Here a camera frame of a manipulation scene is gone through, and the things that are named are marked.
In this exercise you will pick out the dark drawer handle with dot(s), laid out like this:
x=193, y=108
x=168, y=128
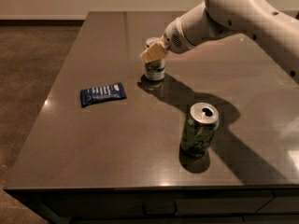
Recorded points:
x=159, y=209

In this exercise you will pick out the white 7up soda can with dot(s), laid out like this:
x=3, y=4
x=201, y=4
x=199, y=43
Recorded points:
x=155, y=71

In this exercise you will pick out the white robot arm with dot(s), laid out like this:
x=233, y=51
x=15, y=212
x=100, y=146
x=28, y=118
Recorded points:
x=272, y=30

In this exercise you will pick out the white rounded gripper body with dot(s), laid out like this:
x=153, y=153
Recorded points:
x=173, y=38

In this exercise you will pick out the green soda can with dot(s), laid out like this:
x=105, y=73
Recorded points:
x=200, y=126

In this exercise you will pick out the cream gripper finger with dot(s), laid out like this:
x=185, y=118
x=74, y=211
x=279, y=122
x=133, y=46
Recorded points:
x=157, y=51

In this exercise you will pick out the blue snack packet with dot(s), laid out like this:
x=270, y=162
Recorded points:
x=102, y=94

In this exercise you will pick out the dark cabinet under counter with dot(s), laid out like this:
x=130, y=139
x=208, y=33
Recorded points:
x=234, y=206

